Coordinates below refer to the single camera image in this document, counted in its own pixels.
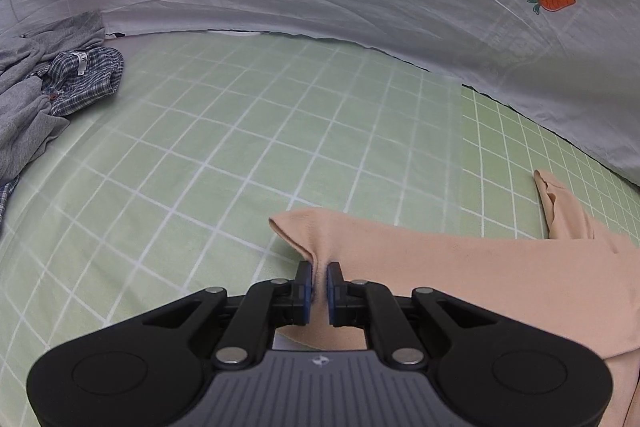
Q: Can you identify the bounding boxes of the blue plaid shirt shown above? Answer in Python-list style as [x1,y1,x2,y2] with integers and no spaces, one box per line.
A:
[1,46,125,210]

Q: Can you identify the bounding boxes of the grey zip hoodie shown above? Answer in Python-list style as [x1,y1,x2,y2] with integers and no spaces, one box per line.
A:
[1,11,105,184]

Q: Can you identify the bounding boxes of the green checkered bed sheet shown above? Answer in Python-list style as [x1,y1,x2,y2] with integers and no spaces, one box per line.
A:
[1,34,639,426]

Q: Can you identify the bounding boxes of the beige long-sleeve garment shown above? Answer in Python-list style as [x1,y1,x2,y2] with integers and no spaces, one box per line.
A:
[269,170,639,426]

